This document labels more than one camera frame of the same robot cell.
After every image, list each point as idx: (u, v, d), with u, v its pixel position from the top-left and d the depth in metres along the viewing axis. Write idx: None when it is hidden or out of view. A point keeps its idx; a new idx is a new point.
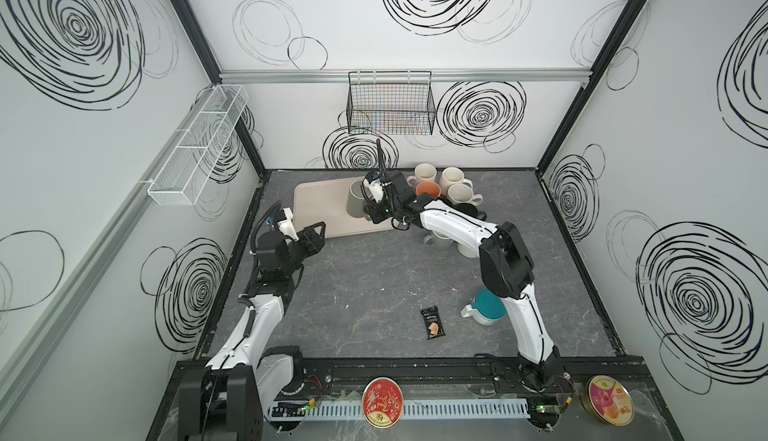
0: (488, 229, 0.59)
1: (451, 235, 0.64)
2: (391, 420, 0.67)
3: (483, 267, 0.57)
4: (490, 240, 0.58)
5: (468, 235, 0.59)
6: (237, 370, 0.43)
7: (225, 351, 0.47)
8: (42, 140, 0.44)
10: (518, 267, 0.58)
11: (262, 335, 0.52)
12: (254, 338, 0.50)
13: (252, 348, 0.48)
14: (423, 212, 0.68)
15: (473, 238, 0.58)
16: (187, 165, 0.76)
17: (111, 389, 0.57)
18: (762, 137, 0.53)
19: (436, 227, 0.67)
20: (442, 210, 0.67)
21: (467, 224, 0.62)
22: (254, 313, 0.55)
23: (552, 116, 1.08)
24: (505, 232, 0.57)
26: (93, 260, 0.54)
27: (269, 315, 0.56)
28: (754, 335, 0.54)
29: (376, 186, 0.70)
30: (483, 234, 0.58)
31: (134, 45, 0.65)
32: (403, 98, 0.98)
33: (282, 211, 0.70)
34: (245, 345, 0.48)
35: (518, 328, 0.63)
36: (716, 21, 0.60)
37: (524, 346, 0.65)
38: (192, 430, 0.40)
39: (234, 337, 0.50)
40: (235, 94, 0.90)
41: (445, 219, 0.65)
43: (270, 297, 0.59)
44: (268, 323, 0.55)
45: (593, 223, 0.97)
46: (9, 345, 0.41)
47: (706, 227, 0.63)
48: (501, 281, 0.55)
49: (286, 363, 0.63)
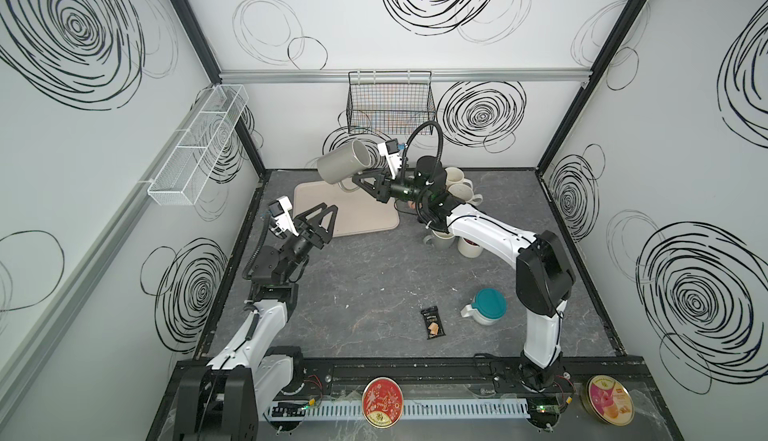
0: (526, 238, 0.53)
1: (483, 244, 0.58)
2: (391, 420, 0.67)
3: (518, 281, 0.52)
4: (529, 250, 0.52)
5: (501, 243, 0.54)
6: (235, 372, 0.43)
7: (227, 351, 0.48)
8: (43, 140, 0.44)
10: (558, 284, 0.52)
11: (264, 338, 0.52)
12: (255, 341, 0.50)
13: (253, 351, 0.48)
14: (452, 218, 0.62)
15: (509, 247, 0.53)
16: (187, 165, 0.76)
17: (111, 389, 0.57)
18: (762, 137, 0.53)
19: (465, 235, 0.62)
20: (471, 216, 0.61)
21: (503, 232, 0.56)
22: (258, 317, 0.56)
23: (552, 116, 1.08)
24: (546, 243, 0.51)
26: (94, 261, 0.54)
27: (272, 320, 0.56)
28: (754, 335, 0.54)
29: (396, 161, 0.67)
30: (520, 243, 0.53)
31: (134, 45, 0.65)
32: (403, 98, 0.98)
33: (277, 205, 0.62)
34: (246, 347, 0.49)
35: (533, 333, 0.60)
36: (716, 21, 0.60)
37: (532, 349, 0.63)
38: (188, 429, 0.40)
39: (236, 340, 0.50)
40: (235, 94, 0.90)
41: (476, 225, 0.59)
43: (274, 302, 0.60)
44: (271, 327, 0.55)
45: (593, 223, 0.97)
46: (10, 347, 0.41)
47: (706, 227, 0.63)
48: (540, 298, 0.50)
49: (287, 366, 0.63)
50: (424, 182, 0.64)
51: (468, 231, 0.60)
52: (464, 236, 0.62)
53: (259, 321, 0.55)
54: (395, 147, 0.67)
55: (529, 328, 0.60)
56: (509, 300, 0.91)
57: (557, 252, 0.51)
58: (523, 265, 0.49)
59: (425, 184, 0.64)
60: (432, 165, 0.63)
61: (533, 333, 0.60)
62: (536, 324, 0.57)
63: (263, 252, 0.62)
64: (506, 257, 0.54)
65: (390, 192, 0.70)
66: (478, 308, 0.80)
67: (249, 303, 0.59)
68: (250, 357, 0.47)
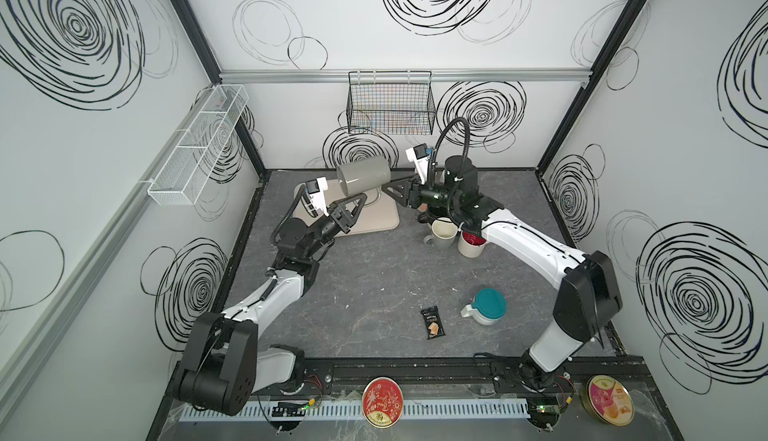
0: (574, 257, 0.48)
1: (523, 255, 0.54)
2: (391, 420, 0.67)
3: (559, 299, 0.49)
4: (579, 271, 0.47)
5: (545, 258, 0.50)
6: (242, 325, 0.45)
7: (239, 305, 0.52)
8: (45, 141, 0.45)
10: (601, 306, 0.47)
11: (277, 304, 0.54)
12: (268, 303, 0.52)
13: (264, 311, 0.50)
14: (488, 223, 0.58)
15: (553, 264, 0.48)
16: (186, 165, 0.76)
17: (112, 388, 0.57)
18: (762, 137, 0.53)
19: (502, 243, 0.57)
20: (511, 224, 0.56)
21: (548, 247, 0.51)
22: (275, 283, 0.58)
23: (552, 116, 1.08)
24: (595, 264, 0.47)
26: (92, 262, 0.54)
27: (289, 289, 0.58)
28: (754, 335, 0.54)
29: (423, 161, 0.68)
30: (566, 262, 0.48)
31: (134, 45, 0.65)
32: (403, 98, 0.98)
33: (314, 183, 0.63)
34: (258, 306, 0.50)
35: (547, 339, 0.58)
36: (716, 21, 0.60)
37: (539, 352, 0.63)
38: (191, 366, 0.42)
39: (250, 299, 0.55)
40: (235, 94, 0.90)
41: (517, 236, 0.54)
43: (293, 273, 0.62)
44: (287, 296, 0.57)
45: (593, 223, 0.97)
46: (9, 346, 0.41)
47: (706, 227, 0.63)
48: (582, 321, 0.45)
49: (288, 361, 0.63)
50: (451, 179, 0.62)
51: (505, 240, 0.56)
52: (502, 244, 0.57)
53: (276, 285, 0.57)
54: (422, 152, 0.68)
55: (546, 332, 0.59)
56: (508, 300, 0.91)
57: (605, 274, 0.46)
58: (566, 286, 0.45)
59: (453, 181, 0.62)
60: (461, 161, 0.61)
61: (549, 341, 0.58)
62: (556, 335, 0.55)
63: (291, 224, 0.60)
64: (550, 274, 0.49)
65: (419, 197, 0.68)
66: (478, 308, 0.80)
67: (271, 268, 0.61)
68: (260, 315, 0.49)
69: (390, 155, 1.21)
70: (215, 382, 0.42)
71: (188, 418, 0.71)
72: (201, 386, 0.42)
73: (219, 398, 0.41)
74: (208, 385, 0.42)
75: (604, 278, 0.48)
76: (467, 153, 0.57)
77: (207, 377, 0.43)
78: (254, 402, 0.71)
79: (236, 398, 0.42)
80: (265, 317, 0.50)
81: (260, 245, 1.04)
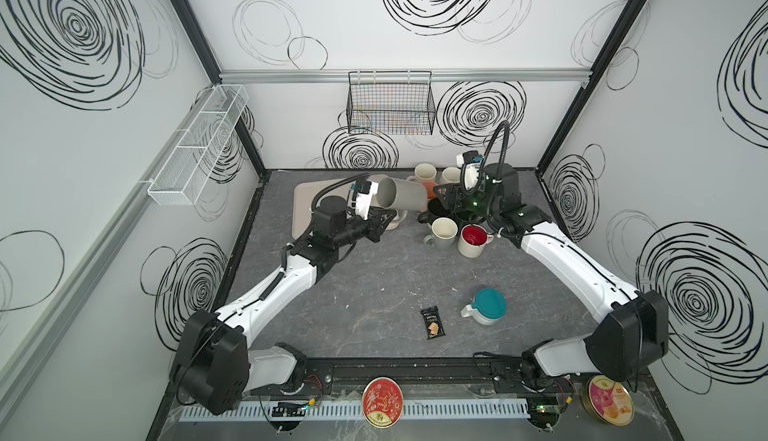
0: (625, 293, 0.44)
1: (566, 277, 0.50)
2: (391, 420, 0.67)
3: (598, 332, 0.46)
4: (628, 309, 0.43)
5: (590, 287, 0.46)
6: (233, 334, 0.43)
7: (235, 307, 0.47)
8: (45, 141, 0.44)
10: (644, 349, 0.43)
11: (280, 299, 0.50)
12: (266, 304, 0.48)
13: (260, 314, 0.47)
14: (532, 235, 0.54)
15: (599, 295, 0.45)
16: (186, 166, 0.76)
17: (112, 387, 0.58)
18: (762, 137, 0.53)
19: (546, 260, 0.53)
20: (559, 243, 0.52)
21: (596, 276, 0.46)
22: (280, 276, 0.53)
23: (552, 116, 1.08)
24: (647, 303, 0.44)
26: (92, 262, 0.54)
27: (296, 282, 0.53)
28: (754, 335, 0.54)
29: (471, 168, 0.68)
30: (614, 296, 0.44)
31: (134, 45, 0.65)
32: (403, 99, 0.98)
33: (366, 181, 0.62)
34: (254, 309, 0.47)
35: (566, 349, 0.56)
36: (716, 21, 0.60)
37: (546, 355, 0.62)
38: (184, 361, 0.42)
39: (251, 295, 0.49)
40: (235, 94, 0.90)
41: (564, 257, 0.50)
43: (305, 263, 0.57)
44: (293, 289, 0.53)
45: (593, 223, 0.97)
46: (9, 346, 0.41)
47: (706, 227, 0.63)
48: (620, 361, 0.42)
49: (288, 363, 0.63)
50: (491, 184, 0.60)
51: (550, 258, 0.52)
52: (546, 262, 0.53)
53: (280, 279, 0.53)
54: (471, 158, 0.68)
55: (566, 344, 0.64)
56: (508, 300, 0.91)
57: (658, 317, 0.43)
58: (611, 322, 0.41)
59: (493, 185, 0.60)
60: (500, 166, 0.60)
61: (567, 351, 0.55)
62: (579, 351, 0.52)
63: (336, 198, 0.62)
64: (593, 305, 0.46)
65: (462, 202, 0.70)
66: (478, 308, 0.80)
67: (287, 247, 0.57)
68: (254, 320, 0.45)
69: (390, 155, 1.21)
70: (202, 382, 0.42)
71: (188, 418, 0.71)
72: (189, 382, 0.42)
73: (206, 398, 0.41)
74: (196, 382, 0.42)
75: (655, 320, 0.44)
76: (505, 157, 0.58)
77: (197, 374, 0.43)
78: (254, 402, 0.71)
79: (222, 399, 0.41)
80: (263, 318, 0.47)
81: (261, 245, 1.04)
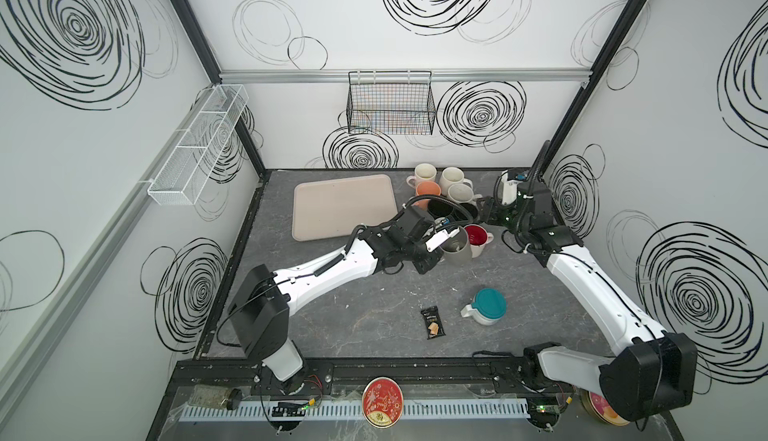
0: (652, 331, 0.42)
1: (588, 306, 0.49)
2: (391, 420, 0.67)
3: (613, 364, 0.50)
4: (649, 347, 0.40)
5: (612, 317, 0.44)
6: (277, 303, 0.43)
7: (293, 274, 0.48)
8: (43, 141, 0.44)
10: (662, 393, 0.41)
11: (335, 281, 0.50)
12: (319, 281, 0.48)
13: (311, 289, 0.47)
14: (560, 254, 0.53)
15: (621, 327, 0.43)
16: (186, 166, 0.76)
17: (112, 387, 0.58)
18: (762, 137, 0.53)
19: (570, 285, 0.52)
20: (586, 267, 0.51)
21: (621, 308, 0.45)
22: (340, 257, 0.52)
23: (553, 115, 1.08)
24: (674, 346, 0.42)
26: (92, 262, 0.54)
27: (354, 271, 0.52)
28: (754, 335, 0.54)
29: (512, 186, 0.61)
30: (638, 332, 0.42)
31: (134, 45, 0.65)
32: (403, 99, 0.98)
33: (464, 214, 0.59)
34: (307, 282, 0.47)
35: (570, 362, 0.56)
36: (716, 21, 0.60)
37: (547, 359, 0.62)
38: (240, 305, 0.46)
39: (310, 265, 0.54)
40: (235, 94, 0.90)
41: (589, 282, 0.49)
43: (368, 255, 0.54)
44: (350, 275, 0.52)
45: (593, 223, 0.97)
46: (9, 346, 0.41)
47: (707, 227, 0.63)
48: (633, 399, 0.40)
49: (295, 364, 0.63)
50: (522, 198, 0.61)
51: (575, 283, 0.51)
52: (568, 285, 0.52)
53: (339, 261, 0.52)
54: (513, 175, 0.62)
55: (570, 356, 0.59)
56: (509, 300, 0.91)
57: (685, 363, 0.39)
58: (628, 355, 0.40)
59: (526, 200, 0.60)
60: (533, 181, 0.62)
61: (570, 365, 0.56)
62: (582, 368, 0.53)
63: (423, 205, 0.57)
64: (613, 337, 0.44)
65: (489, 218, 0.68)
66: (478, 308, 0.80)
67: (360, 229, 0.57)
68: (303, 293, 0.46)
69: (390, 155, 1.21)
70: (248, 329, 0.46)
71: (188, 418, 0.71)
72: (240, 323, 0.46)
73: (247, 344, 0.45)
74: (244, 326, 0.46)
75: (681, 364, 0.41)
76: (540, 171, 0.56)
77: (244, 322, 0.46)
78: (254, 402, 0.71)
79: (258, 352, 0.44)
80: (313, 291, 0.47)
81: (260, 245, 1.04)
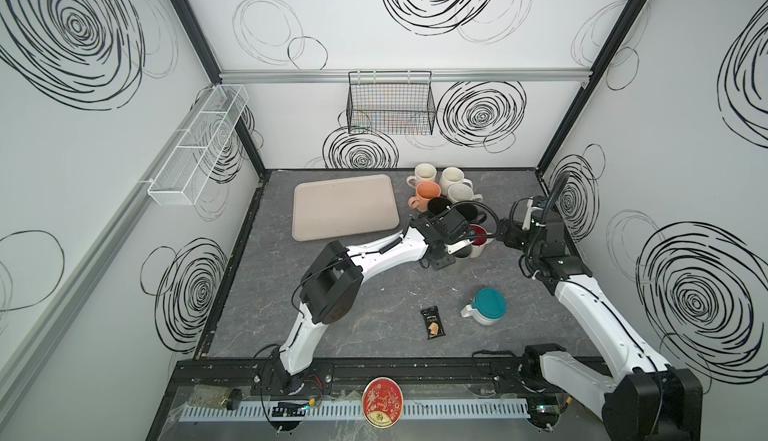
0: (654, 363, 0.42)
1: (592, 335, 0.49)
2: (391, 420, 0.67)
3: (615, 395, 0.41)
4: (650, 378, 0.40)
5: (614, 346, 0.45)
6: (353, 272, 0.50)
7: (359, 249, 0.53)
8: (44, 141, 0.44)
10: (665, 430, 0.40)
11: (395, 260, 0.57)
12: (385, 258, 0.55)
13: (377, 265, 0.54)
14: (567, 283, 0.54)
15: (623, 356, 0.43)
16: (186, 165, 0.76)
17: (111, 388, 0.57)
18: (762, 137, 0.53)
19: (575, 313, 0.53)
20: (593, 297, 0.51)
21: (625, 337, 0.45)
22: (400, 240, 0.60)
23: (552, 115, 1.08)
24: (677, 380, 0.41)
26: (92, 262, 0.54)
27: (412, 254, 0.60)
28: (753, 335, 0.55)
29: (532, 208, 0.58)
30: (640, 362, 0.42)
31: (134, 45, 0.65)
32: (403, 98, 0.98)
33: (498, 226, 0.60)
34: (374, 257, 0.55)
35: (569, 372, 0.57)
36: (716, 22, 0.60)
37: (547, 362, 0.63)
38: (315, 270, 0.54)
39: (375, 244, 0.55)
40: (235, 93, 0.90)
41: (595, 311, 0.49)
43: (420, 240, 0.62)
44: (407, 258, 0.60)
45: (593, 223, 0.97)
46: (9, 345, 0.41)
47: (707, 227, 0.63)
48: (633, 433, 0.40)
49: (304, 361, 0.64)
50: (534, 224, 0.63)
51: (580, 311, 0.52)
52: (573, 312, 0.53)
53: (400, 243, 0.59)
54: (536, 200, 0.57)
55: (570, 367, 0.59)
56: (508, 300, 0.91)
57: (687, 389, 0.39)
58: (627, 383, 0.40)
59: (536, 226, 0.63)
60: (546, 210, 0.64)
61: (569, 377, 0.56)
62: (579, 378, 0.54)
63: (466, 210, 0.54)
64: (614, 365, 0.45)
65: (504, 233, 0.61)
66: (479, 308, 0.80)
67: (413, 219, 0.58)
68: (370, 267, 0.53)
69: (390, 155, 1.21)
70: (319, 296, 0.53)
71: (188, 418, 0.71)
72: (311, 292, 0.54)
73: (319, 308, 0.52)
74: (316, 293, 0.53)
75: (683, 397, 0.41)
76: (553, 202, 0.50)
77: (316, 288, 0.54)
78: (254, 402, 0.71)
79: (329, 315, 0.50)
80: (378, 268, 0.55)
81: (260, 245, 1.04)
